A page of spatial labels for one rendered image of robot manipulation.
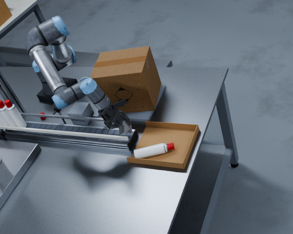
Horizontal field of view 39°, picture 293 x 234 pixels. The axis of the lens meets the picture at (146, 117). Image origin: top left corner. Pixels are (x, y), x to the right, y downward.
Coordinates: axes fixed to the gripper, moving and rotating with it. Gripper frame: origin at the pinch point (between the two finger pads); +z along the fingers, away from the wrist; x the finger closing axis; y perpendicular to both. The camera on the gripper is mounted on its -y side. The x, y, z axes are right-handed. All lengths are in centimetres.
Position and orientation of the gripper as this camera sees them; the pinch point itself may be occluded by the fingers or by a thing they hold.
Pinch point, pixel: (130, 130)
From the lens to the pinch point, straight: 210.1
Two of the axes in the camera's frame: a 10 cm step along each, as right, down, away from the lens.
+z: 5.6, 6.9, 4.5
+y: -3.5, 6.9, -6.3
